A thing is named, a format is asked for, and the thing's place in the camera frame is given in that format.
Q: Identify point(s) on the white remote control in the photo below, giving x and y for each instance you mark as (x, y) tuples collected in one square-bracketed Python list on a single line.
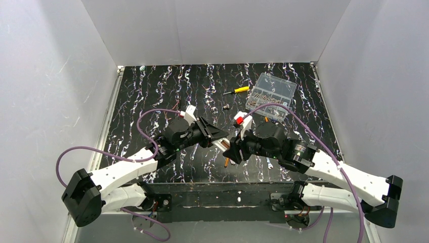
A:
[(222, 144)]

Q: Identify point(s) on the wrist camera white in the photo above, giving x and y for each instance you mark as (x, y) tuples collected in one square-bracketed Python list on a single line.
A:
[(243, 121), (188, 114)]

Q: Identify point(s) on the aluminium frame rail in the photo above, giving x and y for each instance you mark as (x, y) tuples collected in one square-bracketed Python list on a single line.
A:
[(71, 229)]

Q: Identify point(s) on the silver open-end wrench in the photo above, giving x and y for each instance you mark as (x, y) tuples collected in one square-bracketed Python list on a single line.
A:
[(270, 166)]

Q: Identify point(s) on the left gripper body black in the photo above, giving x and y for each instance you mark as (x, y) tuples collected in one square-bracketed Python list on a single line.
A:
[(204, 130)]

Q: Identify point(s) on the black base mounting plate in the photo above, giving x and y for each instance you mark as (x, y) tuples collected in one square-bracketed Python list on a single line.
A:
[(215, 202)]

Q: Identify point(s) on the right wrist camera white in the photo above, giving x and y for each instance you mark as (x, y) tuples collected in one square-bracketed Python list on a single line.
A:
[(243, 121)]

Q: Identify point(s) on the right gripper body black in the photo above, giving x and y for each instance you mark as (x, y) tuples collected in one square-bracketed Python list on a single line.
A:
[(240, 146)]

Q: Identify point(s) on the yellow handled screwdriver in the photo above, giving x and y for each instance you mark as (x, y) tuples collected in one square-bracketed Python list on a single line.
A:
[(238, 90)]

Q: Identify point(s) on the clear plastic screw box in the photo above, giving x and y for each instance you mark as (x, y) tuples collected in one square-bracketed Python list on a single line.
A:
[(271, 89)]

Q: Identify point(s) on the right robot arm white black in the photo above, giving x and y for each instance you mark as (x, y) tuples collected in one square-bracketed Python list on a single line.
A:
[(377, 197)]

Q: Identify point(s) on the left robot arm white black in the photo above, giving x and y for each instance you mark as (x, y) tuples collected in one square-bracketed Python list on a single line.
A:
[(89, 194)]

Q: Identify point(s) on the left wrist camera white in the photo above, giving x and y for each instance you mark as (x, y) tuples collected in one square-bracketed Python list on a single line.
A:
[(188, 114)]

